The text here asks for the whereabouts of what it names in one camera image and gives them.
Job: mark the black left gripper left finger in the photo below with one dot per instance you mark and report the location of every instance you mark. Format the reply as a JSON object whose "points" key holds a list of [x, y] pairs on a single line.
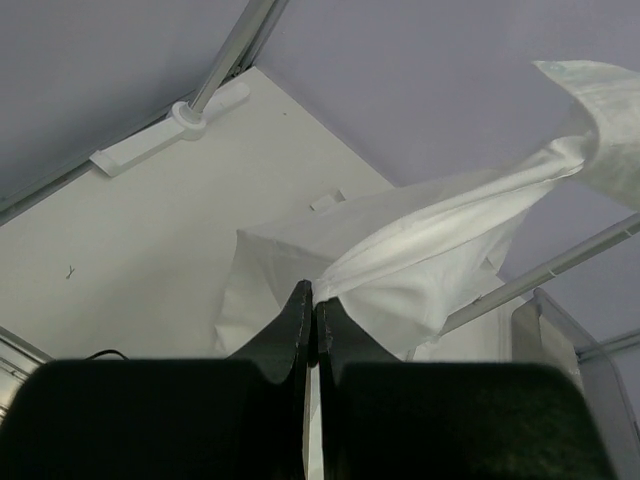
{"points": [[235, 418]]}

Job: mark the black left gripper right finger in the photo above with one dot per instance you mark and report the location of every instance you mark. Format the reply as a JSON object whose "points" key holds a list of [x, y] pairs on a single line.
{"points": [[383, 418]]}

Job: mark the white shirt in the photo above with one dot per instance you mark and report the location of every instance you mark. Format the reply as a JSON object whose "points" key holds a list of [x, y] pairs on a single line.
{"points": [[402, 261]]}

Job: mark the grey plastic bin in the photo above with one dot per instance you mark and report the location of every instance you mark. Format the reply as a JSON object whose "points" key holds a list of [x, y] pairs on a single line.
{"points": [[543, 332]]}

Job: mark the silver clothes rack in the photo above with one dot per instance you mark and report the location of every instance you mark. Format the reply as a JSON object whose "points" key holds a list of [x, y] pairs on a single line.
{"points": [[187, 121]]}

